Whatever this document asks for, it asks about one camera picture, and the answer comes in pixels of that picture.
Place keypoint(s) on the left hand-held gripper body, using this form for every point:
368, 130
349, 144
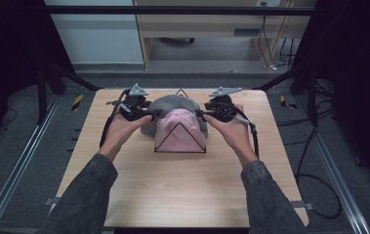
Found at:
133, 104

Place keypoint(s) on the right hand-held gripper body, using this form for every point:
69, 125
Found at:
221, 105

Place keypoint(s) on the grey beanie hat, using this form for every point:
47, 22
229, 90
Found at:
169, 104

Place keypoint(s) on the pink beanie hat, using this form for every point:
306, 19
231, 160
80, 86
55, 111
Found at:
179, 136

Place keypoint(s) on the person's right hand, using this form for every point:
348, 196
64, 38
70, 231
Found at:
234, 133

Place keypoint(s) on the person's left hand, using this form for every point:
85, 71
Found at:
120, 133

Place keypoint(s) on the yellow black striped tape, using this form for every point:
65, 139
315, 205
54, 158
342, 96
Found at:
77, 102
286, 102

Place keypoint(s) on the white cabinet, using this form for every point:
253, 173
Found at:
98, 39

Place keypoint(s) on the light wooden desk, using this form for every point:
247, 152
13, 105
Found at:
205, 26

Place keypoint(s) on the black frame stand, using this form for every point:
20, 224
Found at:
312, 94
42, 94

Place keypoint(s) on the black horizontal frame bar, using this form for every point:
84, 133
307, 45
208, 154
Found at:
179, 10

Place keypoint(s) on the aluminium floor rail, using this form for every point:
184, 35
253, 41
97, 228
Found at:
20, 162
332, 162

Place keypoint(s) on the grey table bracket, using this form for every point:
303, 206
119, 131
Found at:
301, 204
49, 201

